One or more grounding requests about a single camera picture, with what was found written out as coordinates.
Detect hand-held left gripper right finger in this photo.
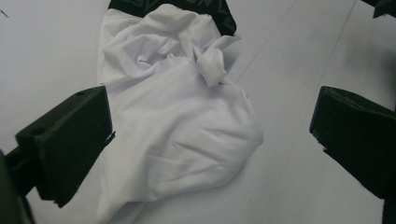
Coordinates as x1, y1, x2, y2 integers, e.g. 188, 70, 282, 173
308, 86, 396, 200

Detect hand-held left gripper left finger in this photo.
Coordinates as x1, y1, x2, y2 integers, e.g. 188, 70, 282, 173
3, 85, 117, 209

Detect white underpants with black waistband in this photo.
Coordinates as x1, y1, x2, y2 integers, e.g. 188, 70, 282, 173
95, 0, 265, 224

